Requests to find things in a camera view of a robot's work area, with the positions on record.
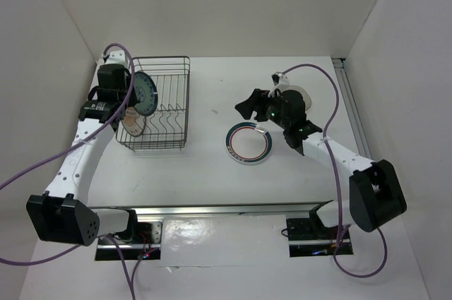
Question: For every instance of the aluminium rail right side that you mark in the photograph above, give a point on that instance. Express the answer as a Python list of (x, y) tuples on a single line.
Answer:
[(353, 102)]

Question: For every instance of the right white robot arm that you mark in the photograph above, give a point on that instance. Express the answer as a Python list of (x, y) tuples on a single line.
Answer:
[(375, 196)]

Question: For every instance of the grey wire dish rack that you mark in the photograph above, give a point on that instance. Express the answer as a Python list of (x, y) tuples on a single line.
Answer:
[(167, 127)]

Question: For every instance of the clear grey glass plate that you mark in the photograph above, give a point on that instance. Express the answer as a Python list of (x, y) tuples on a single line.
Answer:
[(304, 93)]

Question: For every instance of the aluminium rail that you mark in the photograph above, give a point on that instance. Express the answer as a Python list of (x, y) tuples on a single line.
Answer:
[(353, 102), (212, 210)]

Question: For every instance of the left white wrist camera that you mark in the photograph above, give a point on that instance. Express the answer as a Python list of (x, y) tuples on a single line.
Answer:
[(116, 57)]

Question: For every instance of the blue patterned plate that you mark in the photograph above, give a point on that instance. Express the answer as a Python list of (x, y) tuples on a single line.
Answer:
[(146, 94)]

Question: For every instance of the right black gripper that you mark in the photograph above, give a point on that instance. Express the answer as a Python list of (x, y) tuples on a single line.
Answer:
[(257, 102)]

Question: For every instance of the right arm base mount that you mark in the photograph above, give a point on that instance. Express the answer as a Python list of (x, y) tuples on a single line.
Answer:
[(308, 237)]

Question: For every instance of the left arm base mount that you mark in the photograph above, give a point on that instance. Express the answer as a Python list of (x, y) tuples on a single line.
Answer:
[(142, 243)]

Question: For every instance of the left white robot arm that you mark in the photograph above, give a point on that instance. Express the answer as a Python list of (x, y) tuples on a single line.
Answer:
[(61, 213)]

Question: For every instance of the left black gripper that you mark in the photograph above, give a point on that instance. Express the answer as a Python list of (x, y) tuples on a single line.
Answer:
[(133, 100)]

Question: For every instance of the teal red rimmed plate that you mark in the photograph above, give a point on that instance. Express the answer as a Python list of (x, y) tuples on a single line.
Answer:
[(248, 143)]

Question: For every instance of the aluminium rail front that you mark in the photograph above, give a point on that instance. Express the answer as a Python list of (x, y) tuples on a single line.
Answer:
[(212, 210)]

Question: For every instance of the orange sunburst plate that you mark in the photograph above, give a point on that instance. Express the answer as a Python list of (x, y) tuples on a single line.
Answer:
[(133, 122)]

